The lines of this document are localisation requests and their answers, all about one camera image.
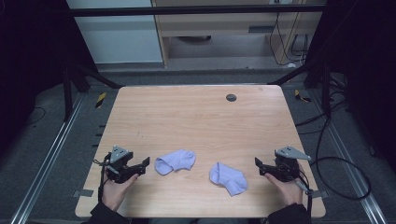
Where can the person's right hand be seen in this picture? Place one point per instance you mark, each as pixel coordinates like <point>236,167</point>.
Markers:
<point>288,189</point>

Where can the black stand legs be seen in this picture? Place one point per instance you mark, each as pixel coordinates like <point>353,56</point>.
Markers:
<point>326,93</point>
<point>67,93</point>

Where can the aluminium floor rail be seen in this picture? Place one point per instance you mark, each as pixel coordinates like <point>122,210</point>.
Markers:
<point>46,161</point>
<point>348,155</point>

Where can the black horizontal frame bar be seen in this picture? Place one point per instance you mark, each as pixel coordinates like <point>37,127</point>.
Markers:
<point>186,10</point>

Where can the dark curtain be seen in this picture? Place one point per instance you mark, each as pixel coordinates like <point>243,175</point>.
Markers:
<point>31,62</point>
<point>367,62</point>

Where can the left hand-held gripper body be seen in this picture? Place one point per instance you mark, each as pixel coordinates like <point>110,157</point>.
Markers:
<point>119,154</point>

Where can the lavender ankle sock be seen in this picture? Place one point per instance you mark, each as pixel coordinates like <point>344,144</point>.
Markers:
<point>229,179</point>
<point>176,161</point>

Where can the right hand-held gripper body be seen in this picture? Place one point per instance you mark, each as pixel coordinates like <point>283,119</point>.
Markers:
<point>288,168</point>

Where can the person's left hand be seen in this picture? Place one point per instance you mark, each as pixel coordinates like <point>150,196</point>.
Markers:
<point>115,190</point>

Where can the light wooden desk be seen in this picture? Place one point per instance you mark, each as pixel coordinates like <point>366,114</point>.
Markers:
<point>218,25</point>

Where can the grey tape strip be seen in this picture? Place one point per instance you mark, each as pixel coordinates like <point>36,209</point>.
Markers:
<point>83,193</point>
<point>319,194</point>

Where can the white cabinet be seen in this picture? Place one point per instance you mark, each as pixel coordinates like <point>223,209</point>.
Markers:
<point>118,40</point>

